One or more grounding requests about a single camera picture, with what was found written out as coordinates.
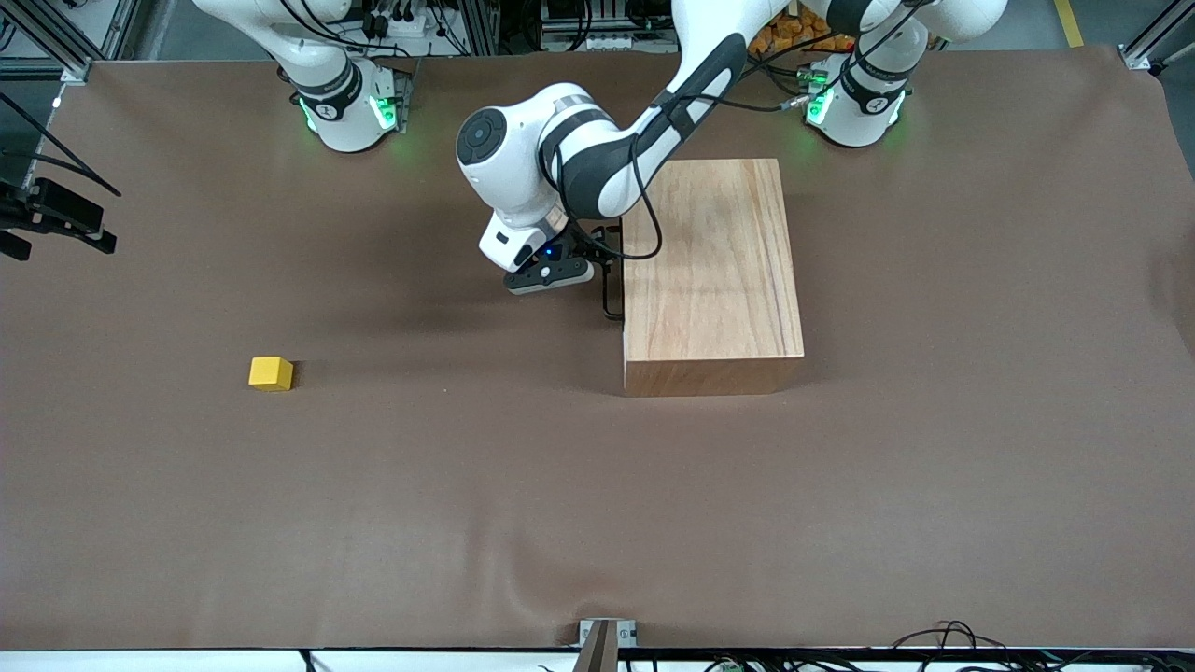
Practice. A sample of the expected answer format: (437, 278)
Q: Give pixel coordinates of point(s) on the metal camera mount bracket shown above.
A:
(597, 649)

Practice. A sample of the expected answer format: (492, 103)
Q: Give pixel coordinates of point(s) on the power strip with black plugs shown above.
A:
(401, 20)

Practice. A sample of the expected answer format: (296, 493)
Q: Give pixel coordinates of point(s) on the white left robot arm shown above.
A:
(597, 159)

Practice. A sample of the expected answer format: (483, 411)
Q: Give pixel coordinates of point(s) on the white socket strip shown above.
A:
(607, 42)

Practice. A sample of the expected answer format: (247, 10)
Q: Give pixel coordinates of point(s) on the yellow wooden block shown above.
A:
(270, 373)

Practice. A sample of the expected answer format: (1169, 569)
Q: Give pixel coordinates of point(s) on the brown table cover sheet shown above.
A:
(467, 513)

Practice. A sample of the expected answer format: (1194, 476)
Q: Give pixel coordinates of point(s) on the aluminium frame profile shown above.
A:
(1144, 51)
(56, 47)

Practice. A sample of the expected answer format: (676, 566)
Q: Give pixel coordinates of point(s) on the wooden drawer with white front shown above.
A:
(622, 355)

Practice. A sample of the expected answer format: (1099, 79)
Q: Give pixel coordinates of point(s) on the bag of orange items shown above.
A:
(794, 37)

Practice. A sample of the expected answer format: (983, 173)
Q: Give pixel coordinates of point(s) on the wooden cabinet box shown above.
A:
(709, 280)

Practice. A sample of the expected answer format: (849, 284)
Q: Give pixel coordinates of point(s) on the aluminium frame post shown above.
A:
(481, 28)

